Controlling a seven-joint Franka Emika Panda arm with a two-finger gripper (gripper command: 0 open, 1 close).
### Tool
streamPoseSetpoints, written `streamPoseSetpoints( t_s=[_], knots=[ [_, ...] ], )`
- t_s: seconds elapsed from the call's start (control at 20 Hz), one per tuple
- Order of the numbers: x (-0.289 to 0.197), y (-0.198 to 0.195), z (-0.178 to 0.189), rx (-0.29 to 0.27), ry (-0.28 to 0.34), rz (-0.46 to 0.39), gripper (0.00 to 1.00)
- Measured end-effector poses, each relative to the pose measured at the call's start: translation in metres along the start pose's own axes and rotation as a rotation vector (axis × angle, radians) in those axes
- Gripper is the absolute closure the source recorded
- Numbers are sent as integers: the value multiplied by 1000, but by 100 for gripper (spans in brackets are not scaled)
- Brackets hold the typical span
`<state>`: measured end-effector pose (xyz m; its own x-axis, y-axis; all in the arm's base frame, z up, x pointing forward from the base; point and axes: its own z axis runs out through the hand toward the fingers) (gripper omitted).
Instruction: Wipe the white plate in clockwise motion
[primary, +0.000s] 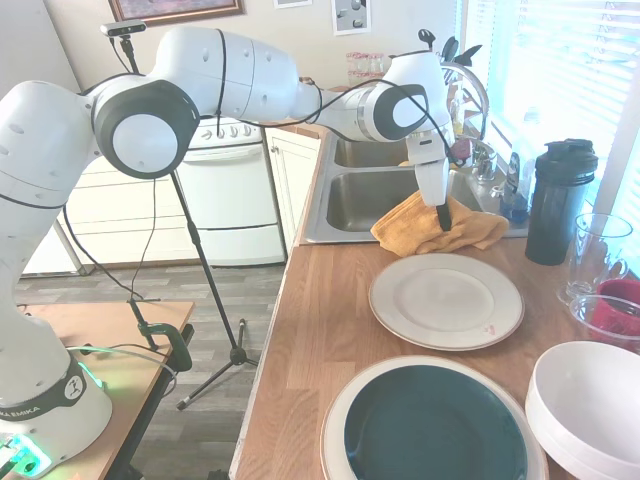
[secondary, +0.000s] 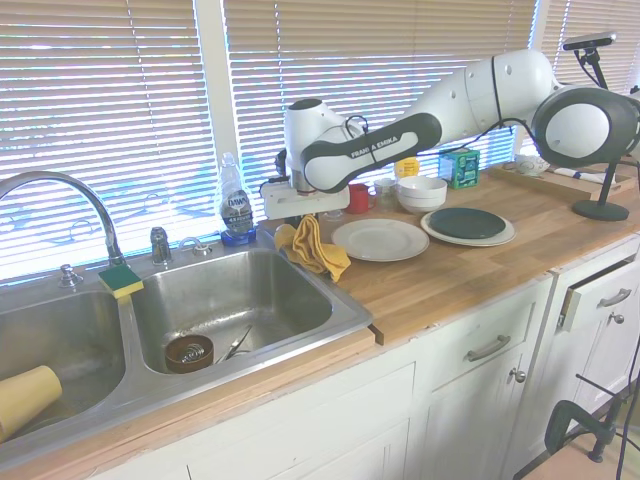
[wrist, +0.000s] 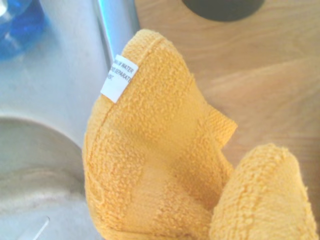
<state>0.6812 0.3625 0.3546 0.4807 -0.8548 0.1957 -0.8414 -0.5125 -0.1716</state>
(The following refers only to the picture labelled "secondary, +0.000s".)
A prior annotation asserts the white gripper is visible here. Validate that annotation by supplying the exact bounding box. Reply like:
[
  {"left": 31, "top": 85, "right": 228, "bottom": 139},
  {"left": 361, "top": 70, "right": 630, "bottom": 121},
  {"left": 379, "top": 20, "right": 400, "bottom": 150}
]
[{"left": 263, "top": 179, "right": 351, "bottom": 225}]

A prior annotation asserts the yellow terry cloth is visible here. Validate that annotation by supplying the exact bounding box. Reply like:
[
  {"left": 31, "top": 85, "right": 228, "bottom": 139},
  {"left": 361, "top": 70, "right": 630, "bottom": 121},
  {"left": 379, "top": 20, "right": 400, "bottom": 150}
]
[{"left": 273, "top": 213, "right": 351, "bottom": 282}]

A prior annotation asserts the white plate with tan rim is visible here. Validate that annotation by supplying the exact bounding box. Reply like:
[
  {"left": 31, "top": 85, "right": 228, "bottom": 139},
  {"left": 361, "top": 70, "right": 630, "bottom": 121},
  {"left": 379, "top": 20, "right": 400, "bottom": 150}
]
[{"left": 330, "top": 218, "right": 431, "bottom": 262}]

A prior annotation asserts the dark green plate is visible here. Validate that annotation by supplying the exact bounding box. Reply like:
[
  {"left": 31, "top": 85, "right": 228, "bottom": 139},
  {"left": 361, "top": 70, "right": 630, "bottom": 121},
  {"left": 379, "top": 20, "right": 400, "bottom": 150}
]
[{"left": 429, "top": 207, "right": 507, "bottom": 240}]

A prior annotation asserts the large cream plate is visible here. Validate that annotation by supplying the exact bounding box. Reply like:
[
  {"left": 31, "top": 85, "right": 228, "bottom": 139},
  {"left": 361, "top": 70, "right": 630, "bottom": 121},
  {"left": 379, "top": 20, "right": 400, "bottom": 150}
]
[{"left": 419, "top": 207, "right": 516, "bottom": 247}]

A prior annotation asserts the red mug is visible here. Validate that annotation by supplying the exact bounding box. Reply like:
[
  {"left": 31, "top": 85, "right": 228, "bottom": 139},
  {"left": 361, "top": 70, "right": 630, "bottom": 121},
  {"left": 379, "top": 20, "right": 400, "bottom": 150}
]
[{"left": 347, "top": 183, "right": 377, "bottom": 215}]

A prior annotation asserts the clear blue dish soap bottle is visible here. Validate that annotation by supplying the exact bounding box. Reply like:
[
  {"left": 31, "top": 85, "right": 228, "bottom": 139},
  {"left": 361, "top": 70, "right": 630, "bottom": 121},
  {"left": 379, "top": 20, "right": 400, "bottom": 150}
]
[{"left": 218, "top": 152, "right": 260, "bottom": 247}]

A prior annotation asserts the clear plastic cup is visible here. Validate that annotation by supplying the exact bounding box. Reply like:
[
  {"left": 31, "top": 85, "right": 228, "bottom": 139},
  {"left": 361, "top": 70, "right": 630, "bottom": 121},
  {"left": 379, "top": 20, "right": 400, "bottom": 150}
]
[{"left": 373, "top": 177, "right": 400, "bottom": 211}]

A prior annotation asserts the stainless steel double sink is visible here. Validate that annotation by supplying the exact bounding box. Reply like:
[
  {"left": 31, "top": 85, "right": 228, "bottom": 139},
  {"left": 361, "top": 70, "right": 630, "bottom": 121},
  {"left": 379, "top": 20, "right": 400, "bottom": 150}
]
[{"left": 0, "top": 228, "right": 375, "bottom": 459}]

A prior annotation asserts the chrome loop sink fitting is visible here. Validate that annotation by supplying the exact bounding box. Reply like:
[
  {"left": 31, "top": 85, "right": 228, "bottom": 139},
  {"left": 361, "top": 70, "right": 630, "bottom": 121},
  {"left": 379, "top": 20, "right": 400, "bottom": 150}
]
[{"left": 178, "top": 236, "right": 211, "bottom": 257}]

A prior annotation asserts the green cardboard box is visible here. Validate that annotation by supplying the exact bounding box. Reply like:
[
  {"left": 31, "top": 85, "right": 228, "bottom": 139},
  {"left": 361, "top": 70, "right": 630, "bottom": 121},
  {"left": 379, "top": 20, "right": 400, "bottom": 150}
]
[{"left": 438, "top": 148, "right": 481, "bottom": 190}]

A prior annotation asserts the wide white window blind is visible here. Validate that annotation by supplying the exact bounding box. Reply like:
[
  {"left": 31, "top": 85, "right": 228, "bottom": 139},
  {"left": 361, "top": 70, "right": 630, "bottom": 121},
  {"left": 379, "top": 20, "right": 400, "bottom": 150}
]
[{"left": 222, "top": 0, "right": 539, "bottom": 211}]

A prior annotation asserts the metal whisk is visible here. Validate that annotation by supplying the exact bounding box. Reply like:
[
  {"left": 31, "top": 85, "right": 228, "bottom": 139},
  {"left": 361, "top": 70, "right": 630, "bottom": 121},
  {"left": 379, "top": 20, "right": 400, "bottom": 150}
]
[{"left": 177, "top": 342, "right": 209, "bottom": 364}]

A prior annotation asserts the brown bowl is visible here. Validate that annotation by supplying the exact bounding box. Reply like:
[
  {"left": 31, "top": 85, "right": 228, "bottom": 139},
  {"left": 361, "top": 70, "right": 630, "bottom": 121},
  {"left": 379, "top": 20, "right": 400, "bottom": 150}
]
[{"left": 164, "top": 334, "right": 216, "bottom": 375}]

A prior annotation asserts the yellow green sponge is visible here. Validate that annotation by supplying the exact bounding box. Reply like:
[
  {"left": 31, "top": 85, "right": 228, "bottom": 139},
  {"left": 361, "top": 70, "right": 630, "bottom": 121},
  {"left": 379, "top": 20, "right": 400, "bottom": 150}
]
[{"left": 97, "top": 265, "right": 145, "bottom": 301}]

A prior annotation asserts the chrome gooseneck faucet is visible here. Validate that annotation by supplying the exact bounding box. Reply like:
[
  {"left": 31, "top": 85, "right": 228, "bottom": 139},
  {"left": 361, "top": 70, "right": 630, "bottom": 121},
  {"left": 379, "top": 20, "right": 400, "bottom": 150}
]
[{"left": 0, "top": 170, "right": 127, "bottom": 267}]

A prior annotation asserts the white patterned bowl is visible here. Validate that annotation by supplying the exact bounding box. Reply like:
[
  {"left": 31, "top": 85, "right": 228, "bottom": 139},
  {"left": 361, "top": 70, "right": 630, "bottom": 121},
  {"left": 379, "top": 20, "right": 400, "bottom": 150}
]
[{"left": 514, "top": 153, "right": 553, "bottom": 177}]

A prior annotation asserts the wooden tray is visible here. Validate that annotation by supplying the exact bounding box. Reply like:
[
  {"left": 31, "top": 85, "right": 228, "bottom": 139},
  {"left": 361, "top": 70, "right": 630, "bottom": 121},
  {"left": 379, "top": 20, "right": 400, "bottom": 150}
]
[{"left": 487, "top": 158, "right": 639, "bottom": 202}]

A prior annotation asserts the chrome sink sprayer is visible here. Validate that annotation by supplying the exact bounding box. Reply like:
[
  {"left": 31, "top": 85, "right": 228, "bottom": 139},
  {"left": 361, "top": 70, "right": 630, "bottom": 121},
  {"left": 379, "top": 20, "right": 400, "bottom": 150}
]
[{"left": 56, "top": 263, "right": 82, "bottom": 290}]

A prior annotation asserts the white blue rolled item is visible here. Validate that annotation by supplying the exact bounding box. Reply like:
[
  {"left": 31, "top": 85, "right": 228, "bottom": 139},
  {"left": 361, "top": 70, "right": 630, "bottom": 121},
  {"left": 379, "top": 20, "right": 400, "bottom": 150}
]
[{"left": 552, "top": 166, "right": 606, "bottom": 184}]

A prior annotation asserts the black round base stand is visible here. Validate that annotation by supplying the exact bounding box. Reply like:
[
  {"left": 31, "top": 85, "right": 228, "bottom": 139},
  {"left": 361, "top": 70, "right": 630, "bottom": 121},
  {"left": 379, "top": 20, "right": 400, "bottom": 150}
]
[{"left": 571, "top": 47, "right": 630, "bottom": 222}]

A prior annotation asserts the white open drawer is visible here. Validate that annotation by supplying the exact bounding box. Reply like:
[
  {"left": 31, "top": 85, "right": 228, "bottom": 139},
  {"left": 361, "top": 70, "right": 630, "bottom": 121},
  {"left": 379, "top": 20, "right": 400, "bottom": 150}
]
[{"left": 558, "top": 259, "right": 640, "bottom": 334}]

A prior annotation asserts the dark green C-clamp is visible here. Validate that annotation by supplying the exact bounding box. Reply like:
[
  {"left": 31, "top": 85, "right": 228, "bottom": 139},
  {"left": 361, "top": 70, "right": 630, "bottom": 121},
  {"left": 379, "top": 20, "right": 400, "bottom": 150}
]
[{"left": 544, "top": 372, "right": 632, "bottom": 464}]

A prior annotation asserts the yellow cup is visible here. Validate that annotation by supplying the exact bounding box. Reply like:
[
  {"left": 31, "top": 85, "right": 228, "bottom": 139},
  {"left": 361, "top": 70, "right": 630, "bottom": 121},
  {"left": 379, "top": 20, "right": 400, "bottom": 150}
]
[{"left": 0, "top": 364, "right": 64, "bottom": 444}]

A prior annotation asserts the narrow white window blind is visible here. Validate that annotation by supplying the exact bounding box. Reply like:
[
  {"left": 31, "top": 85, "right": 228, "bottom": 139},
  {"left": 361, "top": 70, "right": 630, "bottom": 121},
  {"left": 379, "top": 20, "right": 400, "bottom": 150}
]
[{"left": 519, "top": 0, "right": 640, "bottom": 161}]

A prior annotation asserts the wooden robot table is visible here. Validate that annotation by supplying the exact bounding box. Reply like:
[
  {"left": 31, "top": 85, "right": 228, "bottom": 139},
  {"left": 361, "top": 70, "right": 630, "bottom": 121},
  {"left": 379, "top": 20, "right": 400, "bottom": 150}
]
[{"left": 514, "top": 439, "right": 640, "bottom": 480}]

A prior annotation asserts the chrome faucet handle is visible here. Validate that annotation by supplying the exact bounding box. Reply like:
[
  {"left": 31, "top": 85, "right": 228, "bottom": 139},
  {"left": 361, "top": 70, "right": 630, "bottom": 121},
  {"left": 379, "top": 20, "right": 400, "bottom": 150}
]
[{"left": 149, "top": 225, "right": 174, "bottom": 266}]

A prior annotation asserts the white cabinet with metal handles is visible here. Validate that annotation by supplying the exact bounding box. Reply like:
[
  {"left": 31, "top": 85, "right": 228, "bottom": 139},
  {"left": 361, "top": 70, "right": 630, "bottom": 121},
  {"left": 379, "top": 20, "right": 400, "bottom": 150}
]
[{"left": 89, "top": 234, "right": 640, "bottom": 480}]

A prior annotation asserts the metal drawer pull handle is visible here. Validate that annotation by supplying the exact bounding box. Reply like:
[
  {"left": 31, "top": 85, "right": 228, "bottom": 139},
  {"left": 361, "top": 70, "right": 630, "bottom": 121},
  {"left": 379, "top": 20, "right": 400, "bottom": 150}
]
[
  {"left": 467, "top": 334, "right": 512, "bottom": 362},
  {"left": 597, "top": 288, "right": 633, "bottom": 309}
]

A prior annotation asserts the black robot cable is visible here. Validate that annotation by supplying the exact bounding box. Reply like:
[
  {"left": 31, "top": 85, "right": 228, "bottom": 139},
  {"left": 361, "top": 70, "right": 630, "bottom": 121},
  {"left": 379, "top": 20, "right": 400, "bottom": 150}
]
[{"left": 344, "top": 55, "right": 640, "bottom": 166}]

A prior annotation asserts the grey camera on round stand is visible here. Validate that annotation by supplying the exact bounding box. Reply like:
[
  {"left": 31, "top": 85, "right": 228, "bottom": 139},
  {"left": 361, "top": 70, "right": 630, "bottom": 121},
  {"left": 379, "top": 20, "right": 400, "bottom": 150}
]
[{"left": 562, "top": 31, "right": 619, "bottom": 52}]

